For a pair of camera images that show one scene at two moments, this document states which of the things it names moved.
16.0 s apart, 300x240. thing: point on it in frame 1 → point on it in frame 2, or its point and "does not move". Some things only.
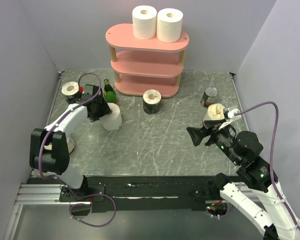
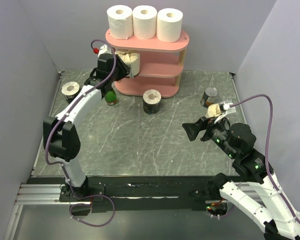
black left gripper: (104, 110) → (125, 70)
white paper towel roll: (144, 22) does not move
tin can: (208, 98) does not move
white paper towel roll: (169, 26) does not move
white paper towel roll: (112, 121) → (120, 22)
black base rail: (143, 194) does not move
